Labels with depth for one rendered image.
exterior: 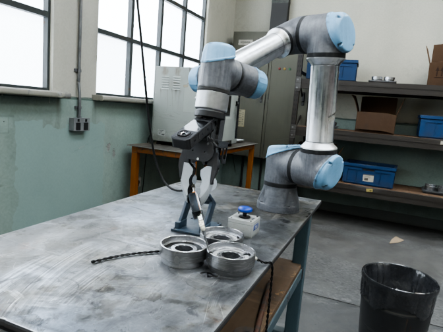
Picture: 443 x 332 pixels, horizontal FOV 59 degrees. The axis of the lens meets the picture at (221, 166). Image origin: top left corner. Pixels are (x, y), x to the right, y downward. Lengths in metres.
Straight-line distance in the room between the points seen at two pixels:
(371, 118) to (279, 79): 1.16
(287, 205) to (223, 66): 0.63
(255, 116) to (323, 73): 3.56
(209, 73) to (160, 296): 0.47
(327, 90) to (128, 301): 0.84
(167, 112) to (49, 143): 1.04
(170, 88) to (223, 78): 2.41
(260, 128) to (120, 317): 4.19
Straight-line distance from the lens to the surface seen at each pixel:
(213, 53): 0.89
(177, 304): 0.71
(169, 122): 3.28
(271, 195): 1.34
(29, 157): 2.61
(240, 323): 1.17
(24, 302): 0.75
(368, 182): 4.33
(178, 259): 0.83
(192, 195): 0.87
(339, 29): 1.22
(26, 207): 2.66
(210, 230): 0.99
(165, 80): 3.31
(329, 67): 1.24
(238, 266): 0.81
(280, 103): 4.69
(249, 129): 4.79
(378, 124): 4.23
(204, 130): 0.85
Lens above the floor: 1.14
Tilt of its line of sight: 9 degrees down
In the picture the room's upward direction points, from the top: 5 degrees clockwise
